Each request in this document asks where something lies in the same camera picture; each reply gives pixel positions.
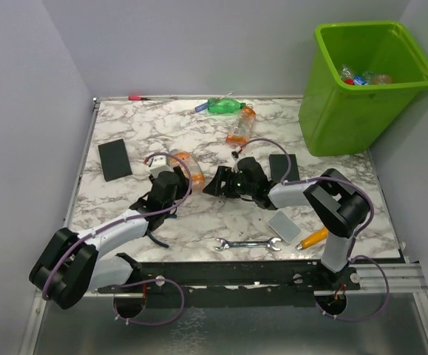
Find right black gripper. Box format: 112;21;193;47
203;166;255;199

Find orange label bottle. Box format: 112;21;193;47
170;149;205;192
225;105;257;146

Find red label bottle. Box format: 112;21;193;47
338;64;356;85

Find blue label bottle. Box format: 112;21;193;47
353;75;369;86

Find orange juice bottle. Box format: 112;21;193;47
371;74;393;85

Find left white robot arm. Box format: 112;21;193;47
29;166;191;309

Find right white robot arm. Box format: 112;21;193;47
203;157;374;289

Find green plastic bin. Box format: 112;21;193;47
299;21;428;157

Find clear bottle inside bin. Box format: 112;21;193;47
361;71;377;85

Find silver open-end wrench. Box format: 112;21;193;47
214;237;282;251

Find right black foam pad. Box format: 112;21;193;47
268;154;300;183

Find black foam pad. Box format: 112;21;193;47
268;154;300;183
98;139;132;182

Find left black foam pad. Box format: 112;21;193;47
98;139;132;182

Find grey rectangular sharpening stone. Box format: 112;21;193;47
268;211;302;244

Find green sprite bottle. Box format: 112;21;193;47
207;98;247;115

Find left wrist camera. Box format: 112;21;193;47
146;155;172;178

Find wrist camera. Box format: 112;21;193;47
231;146;242;173
146;155;172;178

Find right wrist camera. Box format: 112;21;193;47
231;146;242;173

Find blue handled pliers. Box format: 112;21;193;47
146;210;177;249

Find blue handled screwdriver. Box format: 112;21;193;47
194;102;208;112

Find black base frame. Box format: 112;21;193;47
98;260;360;308

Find orange screwdriver handle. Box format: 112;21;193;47
296;227;328;251

